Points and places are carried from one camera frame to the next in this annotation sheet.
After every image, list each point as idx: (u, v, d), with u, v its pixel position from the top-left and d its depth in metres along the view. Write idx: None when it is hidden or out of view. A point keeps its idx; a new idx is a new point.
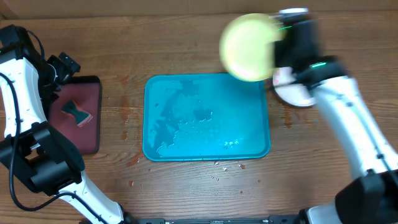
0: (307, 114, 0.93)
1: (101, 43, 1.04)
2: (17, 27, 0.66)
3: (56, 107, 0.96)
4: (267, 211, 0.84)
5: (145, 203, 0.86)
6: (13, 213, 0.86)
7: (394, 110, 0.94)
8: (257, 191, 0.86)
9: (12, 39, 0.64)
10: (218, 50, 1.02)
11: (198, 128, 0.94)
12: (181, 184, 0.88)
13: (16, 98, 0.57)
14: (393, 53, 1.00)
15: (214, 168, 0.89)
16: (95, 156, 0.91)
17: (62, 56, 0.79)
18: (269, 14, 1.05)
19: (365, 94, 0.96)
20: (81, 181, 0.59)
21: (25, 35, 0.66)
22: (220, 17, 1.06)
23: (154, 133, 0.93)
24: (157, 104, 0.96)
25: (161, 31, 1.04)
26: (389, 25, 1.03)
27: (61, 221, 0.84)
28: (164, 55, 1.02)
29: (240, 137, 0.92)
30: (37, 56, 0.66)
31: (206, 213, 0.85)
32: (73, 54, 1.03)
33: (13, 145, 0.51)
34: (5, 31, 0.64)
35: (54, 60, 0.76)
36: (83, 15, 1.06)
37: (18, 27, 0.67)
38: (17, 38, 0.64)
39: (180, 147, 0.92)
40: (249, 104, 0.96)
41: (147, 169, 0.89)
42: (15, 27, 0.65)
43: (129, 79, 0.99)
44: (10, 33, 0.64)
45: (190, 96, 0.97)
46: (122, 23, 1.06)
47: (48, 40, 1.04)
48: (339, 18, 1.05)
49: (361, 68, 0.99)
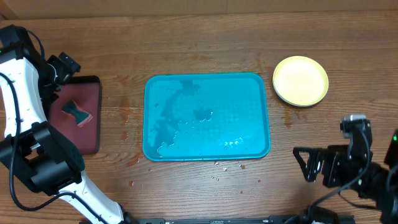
0: (307, 114, 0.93)
1: (101, 43, 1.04)
2: (18, 27, 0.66)
3: (56, 107, 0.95)
4: (267, 211, 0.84)
5: (145, 203, 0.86)
6: (13, 213, 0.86)
7: (395, 110, 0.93)
8: (257, 191, 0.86)
9: (12, 39, 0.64)
10: (218, 50, 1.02)
11: (198, 128, 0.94)
12: (181, 184, 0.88)
13: (16, 98, 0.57)
14: (393, 53, 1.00)
15: (214, 168, 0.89)
16: (95, 156, 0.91)
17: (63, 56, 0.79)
18: (269, 14, 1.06)
19: (365, 94, 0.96)
20: (81, 181, 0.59)
21: (24, 35, 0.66)
22: (220, 17, 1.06)
23: (154, 133, 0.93)
24: (157, 104, 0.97)
25: (161, 31, 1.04)
26: (389, 25, 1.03)
27: (62, 221, 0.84)
28: (164, 55, 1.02)
29: (241, 137, 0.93)
30: (37, 56, 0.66)
31: (206, 213, 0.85)
32: (73, 54, 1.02)
33: (13, 145, 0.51)
34: (5, 31, 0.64)
35: (53, 60, 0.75)
36: (83, 16, 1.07)
37: (18, 27, 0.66)
38: (17, 37, 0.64)
39: (180, 147, 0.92)
40: (249, 104, 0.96)
41: (147, 169, 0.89)
42: (15, 27, 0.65)
43: (129, 79, 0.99)
44: (10, 33, 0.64)
45: (190, 96, 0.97)
46: (122, 23, 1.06)
47: (48, 40, 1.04)
48: (339, 18, 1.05)
49: (361, 68, 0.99)
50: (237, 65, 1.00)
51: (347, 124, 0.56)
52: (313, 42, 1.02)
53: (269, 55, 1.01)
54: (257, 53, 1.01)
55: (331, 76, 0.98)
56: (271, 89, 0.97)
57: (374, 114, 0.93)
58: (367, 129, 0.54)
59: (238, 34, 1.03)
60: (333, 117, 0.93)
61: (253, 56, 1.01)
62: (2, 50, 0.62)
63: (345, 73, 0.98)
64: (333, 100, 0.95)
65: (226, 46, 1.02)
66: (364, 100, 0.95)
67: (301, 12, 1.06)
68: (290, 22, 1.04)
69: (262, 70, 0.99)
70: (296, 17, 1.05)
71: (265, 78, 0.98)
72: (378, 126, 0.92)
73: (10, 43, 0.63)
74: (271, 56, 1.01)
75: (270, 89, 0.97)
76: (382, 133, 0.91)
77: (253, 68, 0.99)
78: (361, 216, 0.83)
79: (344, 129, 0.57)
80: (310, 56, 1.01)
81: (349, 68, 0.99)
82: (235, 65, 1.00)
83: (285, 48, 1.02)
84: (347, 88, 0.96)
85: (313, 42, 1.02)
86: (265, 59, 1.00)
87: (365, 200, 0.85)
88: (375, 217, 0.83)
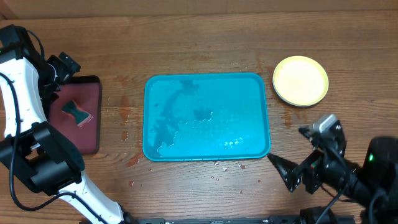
0: (307, 114, 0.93)
1: (101, 43, 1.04)
2: (18, 27, 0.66)
3: (56, 107, 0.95)
4: (267, 211, 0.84)
5: (145, 204, 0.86)
6: (13, 213, 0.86)
7: (394, 110, 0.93)
8: (257, 191, 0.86)
9: (12, 39, 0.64)
10: (218, 50, 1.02)
11: (198, 128, 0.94)
12: (181, 184, 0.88)
13: (16, 98, 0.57)
14: (393, 53, 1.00)
15: (214, 168, 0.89)
16: (95, 156, 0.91)
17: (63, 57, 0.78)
18: (269, 14, 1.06)
19: (365, 94, 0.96)
20: (81, 181, 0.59)
21: (24, 35, 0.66)
22: (220, 17, 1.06)
23: (154, 133, 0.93)
24: (157, 104, 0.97)
25: (161, 31, 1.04)
26: (389, 25, 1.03)
27: (62, 221, 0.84)
28: (164, 55, 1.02)
29: (241, 137, 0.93)
30: (36, 56, 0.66)
31: (206, 213, 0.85)
32: (73, 54, 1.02)
33: (13, 145, 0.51)
34: (5, 31, 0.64)
35: (53, 60, 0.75)
36: (83, 16, 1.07)
37: (18, 27, 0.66)
38: (17, 38, 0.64)
39: (180, 147, 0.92)
40: (249, 104, 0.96)
41: (147, 169, 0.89)
42: (15, 27, 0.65)
43: (129, 79, 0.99)
44: (9, 33, 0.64)
45: (190, 96, 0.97)
46: (122, 23, 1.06)
47: (47, 40, 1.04)
48: (339, 18, 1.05)
49: (361, 68, 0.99)
50: (237, 65, 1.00)
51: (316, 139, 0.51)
52: (313, 42, 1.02)
53: (269, 55, 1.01)
54: (257, 53, 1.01)
55: (331, 76, 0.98)
56: (271, 89, 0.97)
57: (374, 114, 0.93)
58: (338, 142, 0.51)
59: (238, 34, 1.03)
60: None
61: (253, 56, 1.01)
62: (2, 50, 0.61)
63: (345, 73, 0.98)
64: (333, 100, 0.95)
65: (226, 46, 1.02)
66: (364, 100, 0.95)
67: (301, 12, 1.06)
68: (290, 22, 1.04)
69: (262, 70, 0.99)
70: (296, 17, 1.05)
71: (265, 78, 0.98)
72: (378, 126, 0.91)
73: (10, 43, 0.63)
74: (271, 56, 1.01)
75: (270, 89, 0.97)
76: (382, 133, 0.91)
77: (253, 68, 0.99)
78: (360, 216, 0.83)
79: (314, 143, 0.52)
80: (310, 56, 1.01)
81: (349, 67, 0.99)
82: (235, 65, 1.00)
83: (285, 48, 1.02)
84: (347, 88, 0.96)
85: (313, 42, 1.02)
86: (265, 59, 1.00)
87: None
88: None
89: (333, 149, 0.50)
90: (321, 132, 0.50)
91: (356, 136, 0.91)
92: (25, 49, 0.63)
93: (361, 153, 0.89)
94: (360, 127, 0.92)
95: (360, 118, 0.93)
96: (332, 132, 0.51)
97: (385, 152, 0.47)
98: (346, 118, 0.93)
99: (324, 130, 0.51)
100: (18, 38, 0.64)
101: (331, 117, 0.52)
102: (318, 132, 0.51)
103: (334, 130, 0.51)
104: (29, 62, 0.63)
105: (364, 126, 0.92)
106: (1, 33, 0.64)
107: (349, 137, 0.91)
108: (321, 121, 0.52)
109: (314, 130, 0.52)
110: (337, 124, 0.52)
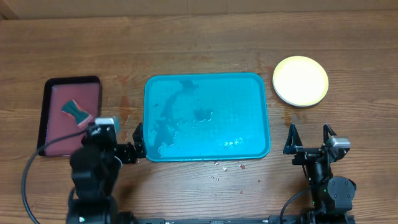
0: (307, 114, 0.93)
1: (101, 43, 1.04)
2: (92, 165, 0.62)
3: (56, 107, 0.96)
4: (267, 211, 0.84)
5: (146, 204, 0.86)
6: (13, 213, 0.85)
7: (394, 110, 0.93)
8: (257, 191, 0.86)
9: (93, 194, 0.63)
10: (218, 50, 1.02)
11: (198, 128, 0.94)
12: (181, 184, 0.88)
13: None
14: (393, 53, 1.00)
15: (214, 168, 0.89)
16: None
17: (134, 140, 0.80)
18: (268, 14, 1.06)
19: (365, 94, 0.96)
20: None
21: (100, 168, 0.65)
22: (221, 17, 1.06)
23: (154, 133, 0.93)
24: (157, 104, 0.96)
25: (161, 31, 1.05)
26: (389, 25, 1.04)
27: (62, 221, 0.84)
28: (164, 55, 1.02)
29: (241, 137, 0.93)
30: (109, 183, 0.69)
31: (206, 213, 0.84)
32: (73, 53, 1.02)
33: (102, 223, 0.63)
34: (89, 190, 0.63)
35: (114, 145, 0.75)
36: (83, 16, 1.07)
37: (92, 150, 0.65)
38: (97, 185, 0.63)
39: (180, 147, 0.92)
40: (249, 104, 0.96)
41: (147, 169, 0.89)
42: (91, 171, 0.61)
43: (129, 79, 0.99)
44: (91, 186, 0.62)
45: (190, 96, 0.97)
46: (122, 23, 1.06)
47: (48, 40, 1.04)
48: (339, 18, 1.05)
49: (361, 68, 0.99)
50: (237, 65, 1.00)
51: (328, 147, 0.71)
52: (313, 42, 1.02)
53: (269, 55, 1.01)
54: (257, 53, 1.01)
55: (330, 76, 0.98)
56: (271, 89, 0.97)
57: (374, 115, 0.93)
58: (335, 158, 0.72)
59: (238, 34, 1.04)
60: (333, 117, 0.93)
61: (253, 56, 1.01)
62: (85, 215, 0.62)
63: (345, 73, 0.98)
64: (333, 100, 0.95)
65: (226, 46, 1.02)
66: (364, 100, 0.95)
67: (301, 12, 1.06)
68: (290, 22, 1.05)
69: (262, 70, 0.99)
70: (296, 17, 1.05)
71: (265, 78, 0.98)
72: (378, 126, 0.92)
73: (91, 191, 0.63)
74: (271, 56, 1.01)
75: (270, 89, 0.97)
76: (382, 133, 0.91)
77: (253, 68, 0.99)
78: (361, 216, 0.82)
79: (326, 148, 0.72)
80: (310, 56, 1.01)
81: (349, 67, 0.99)
82: (236, 65, 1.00)
83: (285, 48, 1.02)
84: (347, 88, 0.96)
85: (313, 43, 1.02)
86: (265, 59, 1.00)
87: (366, 200, 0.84)
88: (375, 217, 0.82)
89: (329, 158, 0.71)
90: (333, 145, 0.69)
91: (356, 136, 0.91)
92: (108, 213, 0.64)
93: (360, 153, 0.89)
94: (360, 127, 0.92)
95: (360, 118, 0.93)
96: (339, 150, 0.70)
97: (334, 192, 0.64)
98: (346, 118, 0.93)
99: (335, 145, 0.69)
100: (99, 191, 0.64)
101: (346, 143, 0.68)
102: (331, 143, 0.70)
103: (341, 150, 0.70)
104: (112, 164, 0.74)
105: (364, 126, 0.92)
106: (79, 183, 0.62)
107: (349, 137, 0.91)
108: (339, 140, 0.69)
109: (330, 140, 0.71)
110: (345, 150, 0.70)
